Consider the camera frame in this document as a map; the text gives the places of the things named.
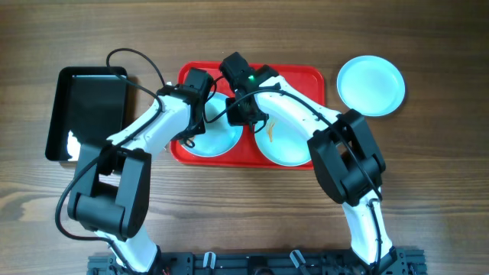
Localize light blue plate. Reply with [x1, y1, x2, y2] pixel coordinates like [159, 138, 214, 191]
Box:
[254, 116, 311, 167]
[336, 55, 406, 117]
[183, 92, 243, 157]

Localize green and orange sponge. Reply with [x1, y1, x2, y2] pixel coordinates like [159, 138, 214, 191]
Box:
[185, 135, 196, 143]

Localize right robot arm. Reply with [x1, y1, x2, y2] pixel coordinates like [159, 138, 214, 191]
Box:
[219, 53, 394, 274]

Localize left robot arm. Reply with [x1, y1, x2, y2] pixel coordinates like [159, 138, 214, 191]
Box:
[61, 69, 214, 274]

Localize red plastic tray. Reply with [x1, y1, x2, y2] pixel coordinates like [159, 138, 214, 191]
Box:
[170, 61, 325, 170]

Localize black rectangular water tray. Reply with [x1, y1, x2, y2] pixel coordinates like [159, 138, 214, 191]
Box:
[45, 66, 128, 162]

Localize left black cable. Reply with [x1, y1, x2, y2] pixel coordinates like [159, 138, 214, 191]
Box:
[54, 47, 219, 268]

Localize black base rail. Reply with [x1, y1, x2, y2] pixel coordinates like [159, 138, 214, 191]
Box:
[86, 247, 428, 275]

